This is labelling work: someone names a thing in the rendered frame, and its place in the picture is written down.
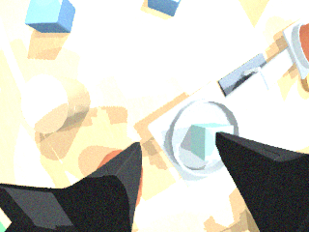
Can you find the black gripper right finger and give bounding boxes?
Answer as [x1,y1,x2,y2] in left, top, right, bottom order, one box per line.
[215,131,309,232]

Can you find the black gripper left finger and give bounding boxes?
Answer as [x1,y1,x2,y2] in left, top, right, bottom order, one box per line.
[0,142,143,232]

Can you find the orange cylinder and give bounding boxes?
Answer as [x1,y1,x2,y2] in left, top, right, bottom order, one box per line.
[97,150,143,206]
[298,23,309,62]

